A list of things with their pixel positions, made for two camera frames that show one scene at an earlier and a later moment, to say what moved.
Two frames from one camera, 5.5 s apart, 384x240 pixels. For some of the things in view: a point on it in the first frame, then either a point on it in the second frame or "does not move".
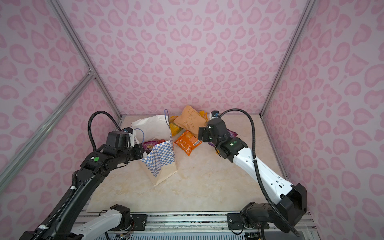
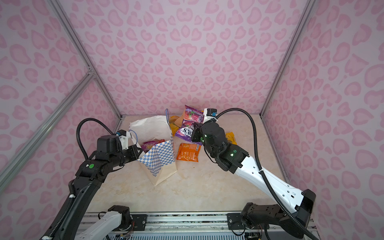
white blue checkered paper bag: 159,161 does not move
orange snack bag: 187,141 -> 188,152
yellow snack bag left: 174,128 does not move
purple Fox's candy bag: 232,134 -> 191,115
